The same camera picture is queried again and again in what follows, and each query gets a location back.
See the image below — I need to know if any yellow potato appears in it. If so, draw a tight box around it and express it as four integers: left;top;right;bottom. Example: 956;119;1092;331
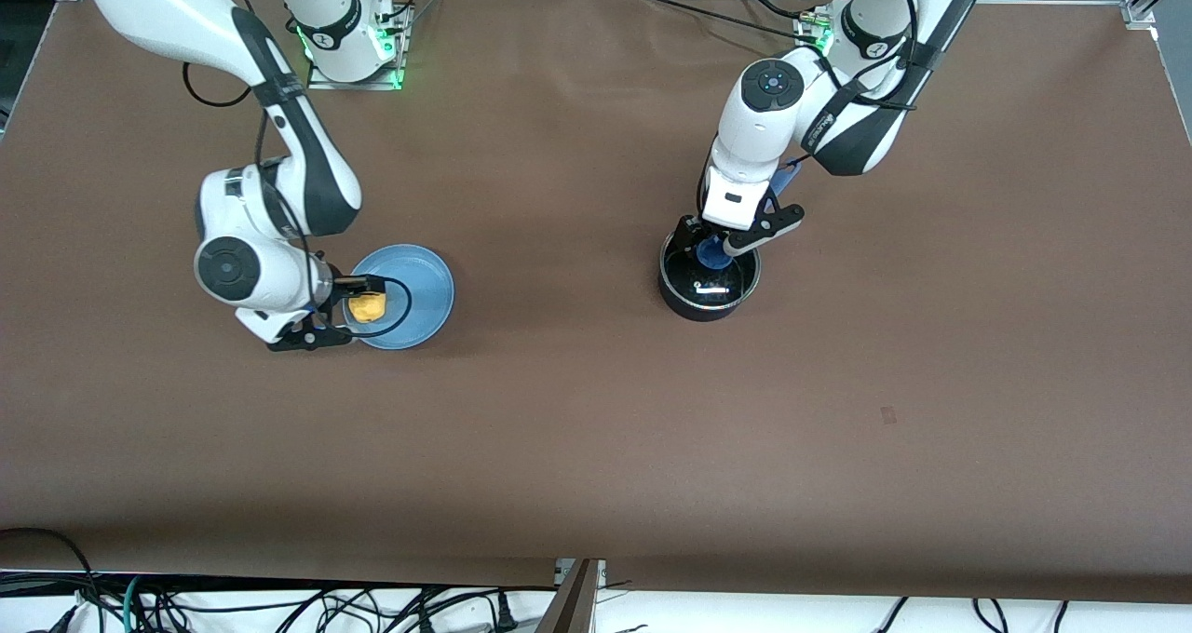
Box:
346;289;388;325

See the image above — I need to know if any thin black cable on table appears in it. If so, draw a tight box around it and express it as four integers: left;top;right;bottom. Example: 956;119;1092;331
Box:
637;0;820;43

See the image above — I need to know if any brown table cover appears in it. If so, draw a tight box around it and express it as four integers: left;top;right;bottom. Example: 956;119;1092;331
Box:
0;0;1192;606

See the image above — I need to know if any glass lid with blue knob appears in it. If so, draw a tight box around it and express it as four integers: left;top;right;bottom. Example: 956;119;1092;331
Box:
661;233;763;306

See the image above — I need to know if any blue round plate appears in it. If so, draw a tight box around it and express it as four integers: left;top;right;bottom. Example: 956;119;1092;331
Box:
343;244;455;351

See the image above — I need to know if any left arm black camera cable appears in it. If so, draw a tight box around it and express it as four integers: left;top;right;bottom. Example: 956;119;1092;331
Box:
697;0;923;220

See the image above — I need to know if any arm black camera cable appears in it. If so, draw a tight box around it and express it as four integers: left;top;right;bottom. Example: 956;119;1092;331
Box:
697;0;923;220
183;61;413;341

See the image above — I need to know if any dark pot with blue handle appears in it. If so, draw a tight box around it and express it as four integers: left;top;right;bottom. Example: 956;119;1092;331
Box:
657;156;804;323

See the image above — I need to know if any black looped floor cable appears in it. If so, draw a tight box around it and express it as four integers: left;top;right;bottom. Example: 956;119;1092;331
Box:
0;527;105;633

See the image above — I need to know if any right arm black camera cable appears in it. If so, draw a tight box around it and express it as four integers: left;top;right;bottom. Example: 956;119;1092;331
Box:
183;61;413;341

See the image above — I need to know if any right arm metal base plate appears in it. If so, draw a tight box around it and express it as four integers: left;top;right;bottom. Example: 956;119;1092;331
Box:
307;5;413;91

